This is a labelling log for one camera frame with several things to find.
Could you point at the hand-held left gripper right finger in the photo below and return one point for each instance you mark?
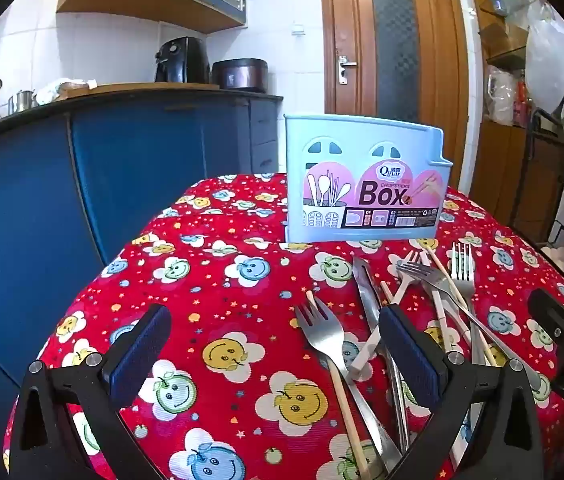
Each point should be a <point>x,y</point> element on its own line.
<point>412,355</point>

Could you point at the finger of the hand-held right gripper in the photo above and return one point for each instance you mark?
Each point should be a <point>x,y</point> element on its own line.
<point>552,312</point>

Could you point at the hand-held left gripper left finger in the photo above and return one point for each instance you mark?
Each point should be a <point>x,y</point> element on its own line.
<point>142,350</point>

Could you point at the steel knife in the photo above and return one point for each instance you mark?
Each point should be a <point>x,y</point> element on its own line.
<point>368,295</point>

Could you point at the light blue utensil holder box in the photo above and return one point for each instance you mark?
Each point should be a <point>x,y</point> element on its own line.
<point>372,160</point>

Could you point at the red smiley flower tablecloth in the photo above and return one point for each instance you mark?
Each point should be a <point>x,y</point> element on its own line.
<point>242,310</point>

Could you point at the wooden shelf unit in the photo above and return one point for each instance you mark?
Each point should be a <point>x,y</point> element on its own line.
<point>502,160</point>

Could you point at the blue counter cabinet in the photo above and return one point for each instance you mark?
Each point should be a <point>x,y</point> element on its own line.
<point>112,160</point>

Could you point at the red bottles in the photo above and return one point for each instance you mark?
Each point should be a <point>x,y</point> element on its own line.
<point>522,105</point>

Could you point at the white packet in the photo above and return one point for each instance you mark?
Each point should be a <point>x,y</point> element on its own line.
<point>499,95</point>

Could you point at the white plastic bag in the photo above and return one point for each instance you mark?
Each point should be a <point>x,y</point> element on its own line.
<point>547,60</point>

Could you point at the wooden cutting board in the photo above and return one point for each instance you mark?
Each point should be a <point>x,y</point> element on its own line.
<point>162,86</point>

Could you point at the cardboard box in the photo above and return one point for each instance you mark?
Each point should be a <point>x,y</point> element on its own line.
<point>502,40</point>

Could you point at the white cloth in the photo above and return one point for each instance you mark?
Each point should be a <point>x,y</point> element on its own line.
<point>57,90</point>

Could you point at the steel cup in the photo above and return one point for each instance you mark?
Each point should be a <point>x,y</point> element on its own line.
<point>22,101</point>

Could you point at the black air fryer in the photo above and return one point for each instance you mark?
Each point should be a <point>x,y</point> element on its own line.
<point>182,62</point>

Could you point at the dark rice cooker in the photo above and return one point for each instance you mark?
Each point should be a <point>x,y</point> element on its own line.
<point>239,75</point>

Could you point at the white wall socket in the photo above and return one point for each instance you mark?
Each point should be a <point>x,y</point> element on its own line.
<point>298,30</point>

